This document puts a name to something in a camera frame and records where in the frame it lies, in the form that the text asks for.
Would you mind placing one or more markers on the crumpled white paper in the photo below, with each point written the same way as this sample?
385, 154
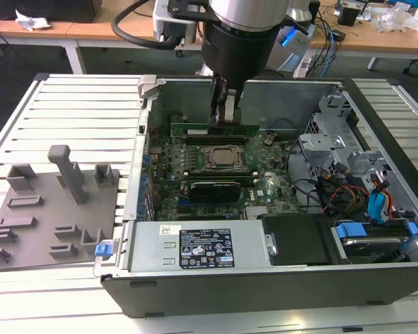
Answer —
31, 21

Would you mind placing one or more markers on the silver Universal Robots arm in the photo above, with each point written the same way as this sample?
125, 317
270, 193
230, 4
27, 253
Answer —
247, 10

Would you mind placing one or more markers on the metal drive cage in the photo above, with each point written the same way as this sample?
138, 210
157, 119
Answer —
320, 146

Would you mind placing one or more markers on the white power strip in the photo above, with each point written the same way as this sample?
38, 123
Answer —
302, 67

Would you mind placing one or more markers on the black graphics card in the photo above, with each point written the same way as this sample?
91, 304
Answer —
214, 195

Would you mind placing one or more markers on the clear plastic bags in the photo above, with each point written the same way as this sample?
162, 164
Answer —
397, 17

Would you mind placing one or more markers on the grey parts rack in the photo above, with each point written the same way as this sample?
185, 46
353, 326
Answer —
55, 208

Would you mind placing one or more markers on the metal CPU socket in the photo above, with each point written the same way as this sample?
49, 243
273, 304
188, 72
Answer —
207, 158

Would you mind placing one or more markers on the green RAM stick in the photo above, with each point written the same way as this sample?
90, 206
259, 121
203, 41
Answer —
191, 130

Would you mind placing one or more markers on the round coin battery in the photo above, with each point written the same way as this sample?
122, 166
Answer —
269, 140

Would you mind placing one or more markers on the small black container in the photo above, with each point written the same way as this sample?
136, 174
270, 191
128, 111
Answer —
348, 15

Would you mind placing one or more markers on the CPU with metal lid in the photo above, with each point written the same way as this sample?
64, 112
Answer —
227, 156

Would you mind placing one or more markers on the grey power supply unit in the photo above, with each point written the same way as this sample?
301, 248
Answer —
149, 243

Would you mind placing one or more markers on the black plastic shroud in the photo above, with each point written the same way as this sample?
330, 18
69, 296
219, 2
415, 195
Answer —
296, 236

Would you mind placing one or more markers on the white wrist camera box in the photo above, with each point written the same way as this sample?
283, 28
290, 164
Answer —
167, 26

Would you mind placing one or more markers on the black RAM slot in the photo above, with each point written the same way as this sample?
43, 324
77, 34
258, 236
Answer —
216, 141
219, 174

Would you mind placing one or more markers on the blue case latch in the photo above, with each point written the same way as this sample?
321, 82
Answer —
102, 250

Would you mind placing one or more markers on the wooden desk with clutter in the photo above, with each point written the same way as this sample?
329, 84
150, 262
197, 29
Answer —
369, 40

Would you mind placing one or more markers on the large black box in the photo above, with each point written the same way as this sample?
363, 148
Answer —
45, 10

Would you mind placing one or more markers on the green motherboard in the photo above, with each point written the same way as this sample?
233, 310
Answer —
264, 174

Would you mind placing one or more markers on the long wooden desk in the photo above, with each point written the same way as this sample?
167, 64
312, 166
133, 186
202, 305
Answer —
90, 29

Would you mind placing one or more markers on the hard disk in blue carrier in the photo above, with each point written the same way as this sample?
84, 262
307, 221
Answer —
369, 243

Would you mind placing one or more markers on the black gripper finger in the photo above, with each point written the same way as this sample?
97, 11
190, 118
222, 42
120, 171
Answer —
218, 104

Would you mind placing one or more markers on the silver chipset heatsink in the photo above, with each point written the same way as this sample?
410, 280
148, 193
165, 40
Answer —
257, 213

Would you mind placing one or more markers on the black open PC case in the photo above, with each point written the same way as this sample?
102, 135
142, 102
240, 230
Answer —
264, 292

